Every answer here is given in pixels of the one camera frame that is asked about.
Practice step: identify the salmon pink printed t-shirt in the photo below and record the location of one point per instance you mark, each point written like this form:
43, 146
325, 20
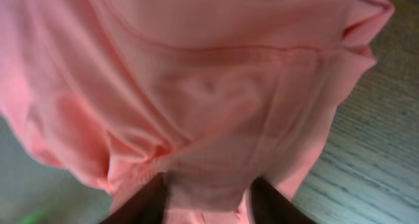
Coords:
210, 93

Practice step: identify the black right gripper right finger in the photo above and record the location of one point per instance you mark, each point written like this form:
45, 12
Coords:
269, 206

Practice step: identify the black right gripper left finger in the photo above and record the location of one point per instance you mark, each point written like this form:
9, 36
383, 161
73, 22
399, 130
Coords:
147, 206

